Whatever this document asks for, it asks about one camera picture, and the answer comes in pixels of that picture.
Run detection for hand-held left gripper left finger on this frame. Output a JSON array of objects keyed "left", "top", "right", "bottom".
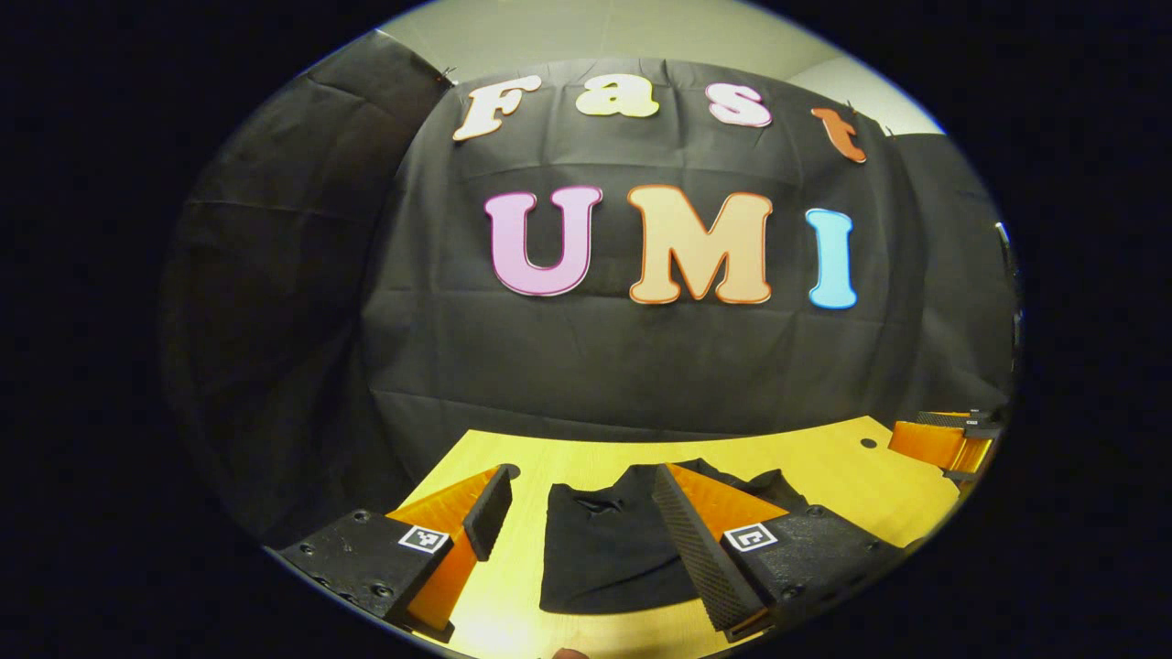
[{"left": 275, "top": 464, "right": 514, "bottom": 642}]

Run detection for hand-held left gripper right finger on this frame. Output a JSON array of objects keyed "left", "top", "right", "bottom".
[{"left": 652, "top": 462, "right": 907, "bottom": 642}]

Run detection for black coat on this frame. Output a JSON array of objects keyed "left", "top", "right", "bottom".
[{"left": 538, "top": 458, "right": 811, "bottom": 616}]

